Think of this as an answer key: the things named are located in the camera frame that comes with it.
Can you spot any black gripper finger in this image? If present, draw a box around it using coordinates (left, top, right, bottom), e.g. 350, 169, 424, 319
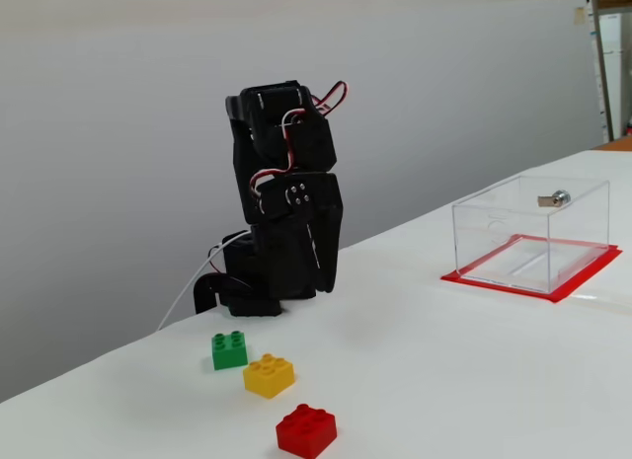
308, 204, 343, 294
284, 180, 320, 288

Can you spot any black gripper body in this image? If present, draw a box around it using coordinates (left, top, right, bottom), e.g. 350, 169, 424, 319
254, 171, 344, 222

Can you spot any red lego brick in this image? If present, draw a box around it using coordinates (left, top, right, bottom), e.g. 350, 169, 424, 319
275, 403, 339, 459

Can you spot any yellow lego brick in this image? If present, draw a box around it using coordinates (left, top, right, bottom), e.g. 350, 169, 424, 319
242, 352, 296, 400

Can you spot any green lego brick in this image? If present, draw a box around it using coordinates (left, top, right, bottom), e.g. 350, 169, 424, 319
210, 330, 250, 372

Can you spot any transparent plastic box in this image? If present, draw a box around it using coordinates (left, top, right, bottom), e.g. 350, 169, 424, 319
451, 175, 611, 296

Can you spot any metal box lock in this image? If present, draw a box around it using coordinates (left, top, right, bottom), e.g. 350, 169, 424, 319
536, 190, 572, 209

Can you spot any black table clamp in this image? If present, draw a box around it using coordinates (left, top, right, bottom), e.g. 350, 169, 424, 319
192, 273, 224, 316

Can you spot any wooden table surface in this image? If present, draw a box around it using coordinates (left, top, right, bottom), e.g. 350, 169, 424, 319
592, 136, 632, 152

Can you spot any white refrigerator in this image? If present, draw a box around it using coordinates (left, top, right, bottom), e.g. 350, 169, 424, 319
597, 12, 624, 140

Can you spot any servo wire at gripper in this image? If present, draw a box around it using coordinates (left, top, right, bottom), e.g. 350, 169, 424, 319
249, 111, 303, 199

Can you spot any servo wire loop at wrist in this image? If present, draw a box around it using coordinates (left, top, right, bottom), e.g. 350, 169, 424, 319
310, 80, 350, 117

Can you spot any white cable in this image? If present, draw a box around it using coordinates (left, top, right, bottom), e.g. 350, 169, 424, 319
156, 231, 248, 332

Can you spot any red tape frame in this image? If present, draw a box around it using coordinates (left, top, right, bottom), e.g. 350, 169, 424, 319
439, 234, 623, 305

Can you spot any metal shelf post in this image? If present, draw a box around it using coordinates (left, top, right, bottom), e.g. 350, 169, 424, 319
590, 0, 616, 144

